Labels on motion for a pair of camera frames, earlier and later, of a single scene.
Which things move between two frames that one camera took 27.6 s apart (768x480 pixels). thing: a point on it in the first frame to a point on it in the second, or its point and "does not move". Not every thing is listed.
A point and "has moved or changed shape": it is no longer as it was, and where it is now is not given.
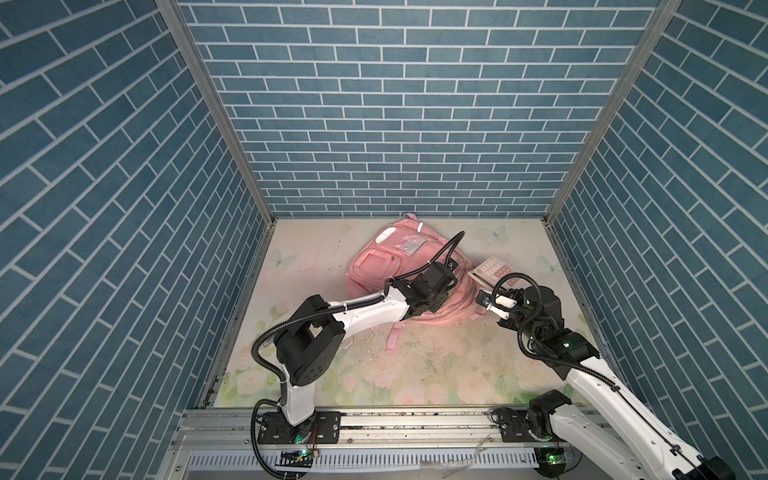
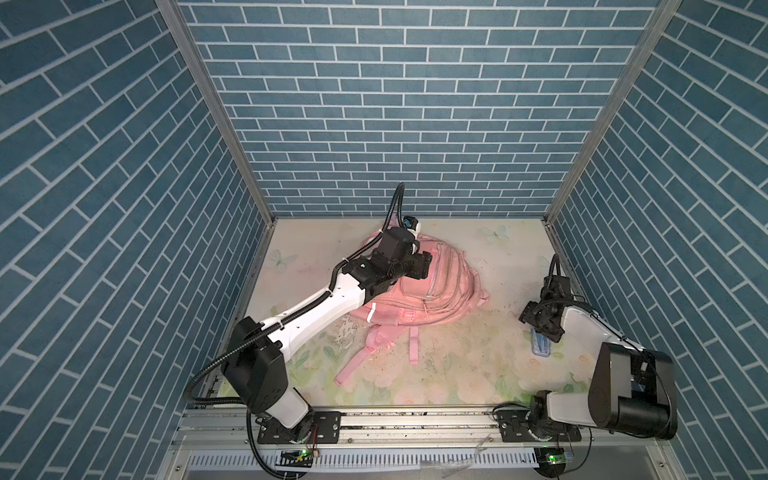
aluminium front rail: x=224 y=444 does not move
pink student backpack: x=395 y=247 has moved or changed shape
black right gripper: x=518 y=294 to x=528 y=314
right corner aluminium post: x=617 y=106 does not move
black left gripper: x=441 y=296 to x=420 y=264
